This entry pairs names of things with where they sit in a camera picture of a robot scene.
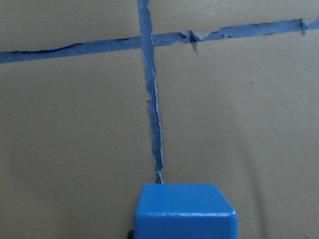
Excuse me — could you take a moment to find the brown paper table cover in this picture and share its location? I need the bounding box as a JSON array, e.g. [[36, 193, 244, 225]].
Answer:
[[0, 0, 319, 239]]

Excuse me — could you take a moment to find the blue block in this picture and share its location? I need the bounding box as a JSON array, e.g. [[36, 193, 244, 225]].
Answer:
[[134, 184, 238, 239]]

